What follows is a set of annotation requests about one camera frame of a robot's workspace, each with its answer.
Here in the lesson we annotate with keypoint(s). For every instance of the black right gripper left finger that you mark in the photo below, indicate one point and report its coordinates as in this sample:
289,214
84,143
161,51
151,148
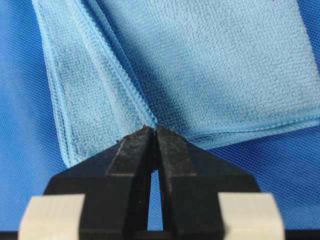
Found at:
116,186

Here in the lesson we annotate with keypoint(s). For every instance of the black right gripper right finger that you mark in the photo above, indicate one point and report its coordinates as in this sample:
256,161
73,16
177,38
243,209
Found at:
190,181

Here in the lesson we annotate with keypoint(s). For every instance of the light blue towel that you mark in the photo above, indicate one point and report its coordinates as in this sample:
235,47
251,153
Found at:
217,72

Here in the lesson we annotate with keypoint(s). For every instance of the dark blue table cloth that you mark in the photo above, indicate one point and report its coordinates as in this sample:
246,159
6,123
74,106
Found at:
287,165

